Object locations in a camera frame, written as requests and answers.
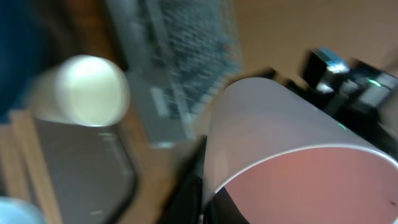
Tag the left wooden chopstick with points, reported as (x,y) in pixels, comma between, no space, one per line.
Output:
(16,180)

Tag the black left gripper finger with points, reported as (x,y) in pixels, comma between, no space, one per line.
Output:
(183,206)

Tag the light blue bowl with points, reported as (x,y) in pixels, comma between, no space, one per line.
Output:
(17,211)

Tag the grey dishwasher rack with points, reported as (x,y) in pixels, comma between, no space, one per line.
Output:
(178,56)

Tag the cream white cup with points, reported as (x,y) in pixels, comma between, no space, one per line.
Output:
(84,90)

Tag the wooden chopstick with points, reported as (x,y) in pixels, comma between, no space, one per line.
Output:
(16,180)
(23,126)

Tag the right wooden chopstick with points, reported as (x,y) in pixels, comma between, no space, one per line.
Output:
(23,126)

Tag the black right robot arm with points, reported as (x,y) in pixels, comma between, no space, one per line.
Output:
(355,94)

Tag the dark brown serving tray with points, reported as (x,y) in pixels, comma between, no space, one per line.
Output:
(92,178)

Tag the pink cup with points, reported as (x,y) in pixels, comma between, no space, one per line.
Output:
(282,160)

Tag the dark blue plate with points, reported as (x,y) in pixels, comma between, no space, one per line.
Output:
(25,43)

